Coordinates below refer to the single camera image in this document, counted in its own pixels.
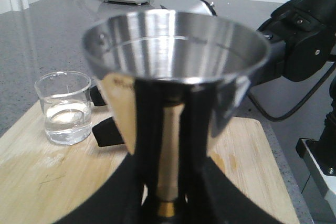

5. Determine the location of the small glass beaker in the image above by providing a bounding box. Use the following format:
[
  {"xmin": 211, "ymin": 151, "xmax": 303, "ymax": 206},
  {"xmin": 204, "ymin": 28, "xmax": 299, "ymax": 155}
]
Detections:
[{"xmin": 34, "ymin": 71, "xmax": 92, "ymax": 146}]

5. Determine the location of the steel double jigger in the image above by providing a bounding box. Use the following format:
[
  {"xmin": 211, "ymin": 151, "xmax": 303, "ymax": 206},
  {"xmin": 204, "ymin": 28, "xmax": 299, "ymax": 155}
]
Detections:
[{"xmin": 82, "ymin": 9, "xmax": 270, "ymax": 223}]

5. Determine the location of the wooden cutting board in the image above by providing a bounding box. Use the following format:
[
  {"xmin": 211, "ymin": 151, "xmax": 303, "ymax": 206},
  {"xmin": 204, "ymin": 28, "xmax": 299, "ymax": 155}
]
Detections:
[{"xmin": 1, "ymin": 103, "xmax": 299, "ymax": 223}]

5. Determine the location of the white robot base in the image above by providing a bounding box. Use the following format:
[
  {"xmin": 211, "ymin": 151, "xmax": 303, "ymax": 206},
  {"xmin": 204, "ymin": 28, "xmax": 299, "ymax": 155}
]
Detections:
[{"xmin": 296, "ymin": 138, "xmax": 335, "ymax": 223}]

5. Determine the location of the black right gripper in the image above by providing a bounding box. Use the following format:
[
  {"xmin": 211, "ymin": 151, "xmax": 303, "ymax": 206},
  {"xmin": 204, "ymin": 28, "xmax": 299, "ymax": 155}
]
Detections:
[{"xmin": 256, "ymin": 0, "xmax": 335, "ymax": 84}]

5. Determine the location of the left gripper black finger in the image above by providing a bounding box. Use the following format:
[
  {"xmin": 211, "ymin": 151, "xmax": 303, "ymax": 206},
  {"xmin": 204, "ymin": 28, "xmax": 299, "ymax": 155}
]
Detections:
[
  {"xmin": 90, "ymin": 86, "xmax": 107, "ymax": 106},
  {"xmin": 181, "ymin": 157, "xmax": 281, "ymax": 223}
]

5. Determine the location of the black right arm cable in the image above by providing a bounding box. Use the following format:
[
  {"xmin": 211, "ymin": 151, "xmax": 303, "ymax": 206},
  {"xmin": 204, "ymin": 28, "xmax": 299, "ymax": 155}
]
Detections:
[{"xmin": 246, "ymin": 62, "xmax": 336, "ymax": 122}]

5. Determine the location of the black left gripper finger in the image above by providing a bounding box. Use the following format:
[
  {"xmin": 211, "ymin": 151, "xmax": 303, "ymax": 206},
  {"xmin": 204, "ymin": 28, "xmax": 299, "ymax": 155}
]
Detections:
[
  {"xmin": 92, "ymin": 117, "xmax": 124, "ymax": 147},
  {"xmin": 57, "ymin": 154, "xmax": 160, "ymax": 223}
]

